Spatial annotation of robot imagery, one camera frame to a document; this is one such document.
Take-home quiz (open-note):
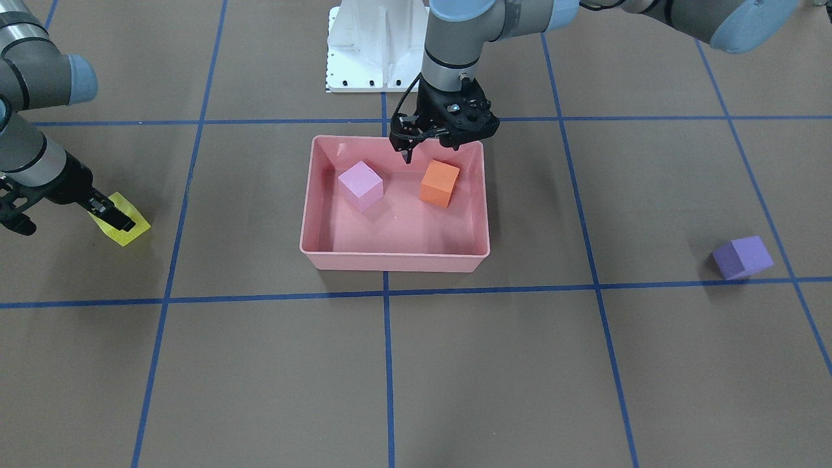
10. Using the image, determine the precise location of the yellow foam block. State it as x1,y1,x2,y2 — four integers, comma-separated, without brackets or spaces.
88,192,151,246

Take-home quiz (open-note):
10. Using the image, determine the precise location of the purple foam block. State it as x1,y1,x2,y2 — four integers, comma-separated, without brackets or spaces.
711,236,774,280

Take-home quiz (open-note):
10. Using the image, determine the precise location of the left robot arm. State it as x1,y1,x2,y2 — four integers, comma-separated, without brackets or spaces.
389,1,798,163

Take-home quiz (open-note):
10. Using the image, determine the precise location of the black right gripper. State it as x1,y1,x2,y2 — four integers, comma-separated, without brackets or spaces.
1,153,137,236

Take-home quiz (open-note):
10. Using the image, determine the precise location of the orange foam block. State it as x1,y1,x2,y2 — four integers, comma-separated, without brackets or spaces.
419,160,460,208

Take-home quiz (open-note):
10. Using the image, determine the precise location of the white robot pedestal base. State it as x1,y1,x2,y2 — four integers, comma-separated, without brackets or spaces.
325,1,429,93

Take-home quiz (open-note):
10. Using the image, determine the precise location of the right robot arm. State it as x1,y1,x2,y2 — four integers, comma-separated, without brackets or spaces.
1,1,136,236

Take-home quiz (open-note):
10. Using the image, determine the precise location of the pink foam block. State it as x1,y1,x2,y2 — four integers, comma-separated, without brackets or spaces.
337,161,384,213

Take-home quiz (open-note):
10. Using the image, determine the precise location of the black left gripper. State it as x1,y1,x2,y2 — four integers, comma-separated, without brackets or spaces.
389,77,501,164

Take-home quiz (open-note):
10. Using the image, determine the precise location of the pink plastic bin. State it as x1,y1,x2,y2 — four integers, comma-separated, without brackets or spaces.
299,135,491,273

